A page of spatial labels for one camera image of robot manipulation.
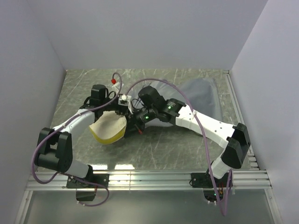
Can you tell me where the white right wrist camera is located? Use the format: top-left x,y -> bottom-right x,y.
118,94 -> 133,114

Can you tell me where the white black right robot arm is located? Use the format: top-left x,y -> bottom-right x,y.
119,86 -> 251,187

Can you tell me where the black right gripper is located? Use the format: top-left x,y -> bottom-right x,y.
124,106 -> 157,139

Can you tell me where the aluminium front rail frame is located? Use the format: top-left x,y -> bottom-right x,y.
15,170 -> 283,224

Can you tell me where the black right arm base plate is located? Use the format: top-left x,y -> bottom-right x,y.
189,172 -> 229,189

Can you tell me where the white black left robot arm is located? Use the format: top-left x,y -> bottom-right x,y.
31,84 -> 129,188

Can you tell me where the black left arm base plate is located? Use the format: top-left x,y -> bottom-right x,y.
66,174 -> 109,189

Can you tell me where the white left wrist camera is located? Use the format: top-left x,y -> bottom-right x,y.
111,78 -> 123,96

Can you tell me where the grey pillowcase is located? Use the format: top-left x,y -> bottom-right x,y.
127,77 -> 221,136

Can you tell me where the cream quilted pillow yellow edge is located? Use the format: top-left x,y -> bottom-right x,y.
89,111 -> 127,145

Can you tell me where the aluminium right side rail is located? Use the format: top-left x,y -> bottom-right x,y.
223,70 -> 260,170

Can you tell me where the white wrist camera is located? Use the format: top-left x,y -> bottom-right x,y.
111,78 -> 123,96
118,94 -> 133,114

